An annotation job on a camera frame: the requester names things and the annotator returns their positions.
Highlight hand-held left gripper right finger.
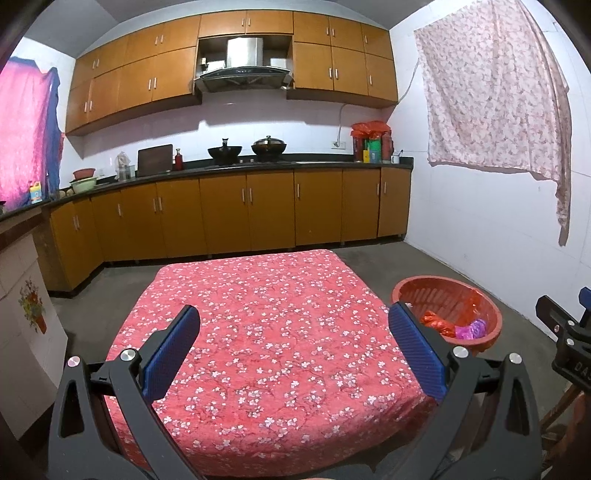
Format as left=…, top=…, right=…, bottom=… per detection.
left=388, top=301, right=543, bottom=480

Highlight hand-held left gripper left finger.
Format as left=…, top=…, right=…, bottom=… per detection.
left=47, top=304, right=213, bottom=480

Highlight red plastic bag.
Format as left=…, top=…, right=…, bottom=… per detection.
left=420, top=311, right=458, bottom=341

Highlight purple foil wrapper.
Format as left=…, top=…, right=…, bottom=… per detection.
left=455, top=318, right=488, bottom=341

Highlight red plastic basin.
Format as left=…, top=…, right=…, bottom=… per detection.
left=392, top=276, right=504, bottom=356

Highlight brown wooden chair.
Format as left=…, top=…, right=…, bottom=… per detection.
left=538, top=383, right=591, bottom=467

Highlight orange-red crumpled plastic bag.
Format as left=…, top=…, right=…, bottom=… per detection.
left=462, top=288, right=485, bottom=319

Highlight white tiled flower-decal counter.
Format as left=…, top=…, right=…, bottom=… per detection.
left=0, top=203, right=70, bottom=440

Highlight wooden lower kitchen cabinets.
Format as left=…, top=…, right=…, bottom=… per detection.
left=34, top=166, right=413, bottom=294

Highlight wooden kitchen cabinets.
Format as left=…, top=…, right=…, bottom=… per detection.
left=34, top=166, right=413, bottom=294
left=65, top=10, right=399, bottom=137

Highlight glass jar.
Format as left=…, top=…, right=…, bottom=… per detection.
left=115, top=151, right=136, bottom=182

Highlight brown cutting board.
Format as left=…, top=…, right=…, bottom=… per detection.
left=137, top=144, right=174, bottom=177

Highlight black wok with lid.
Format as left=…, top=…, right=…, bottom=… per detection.
left=208, top=137, right=243, bottom=162

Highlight black kitchen countertop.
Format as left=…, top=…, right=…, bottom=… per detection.
left=0, top=154, right=414, bottom=222

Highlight black pot with lid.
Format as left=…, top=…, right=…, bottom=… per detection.
left=251, top=135, right=287, bottom=161

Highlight red shopping bag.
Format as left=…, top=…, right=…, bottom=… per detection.
left=350, top=121, right=393, bottom=162

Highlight pink floral hanging sheet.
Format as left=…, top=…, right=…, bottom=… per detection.
left=413, top=0, right=573, bottom=247

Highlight pink and blue hanging cloth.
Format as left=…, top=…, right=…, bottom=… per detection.
left=0, top=56, right=64, bottom=213

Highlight wooden upper kitchen cabinets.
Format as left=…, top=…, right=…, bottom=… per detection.
left=65, top=10, right=399, bottom=137

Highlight steel range hood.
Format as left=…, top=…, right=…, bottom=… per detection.
left=194, top=37, right=293, bottom=93

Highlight white power cable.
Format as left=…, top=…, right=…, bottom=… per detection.
left=338, top=102, right=352, bottom=144

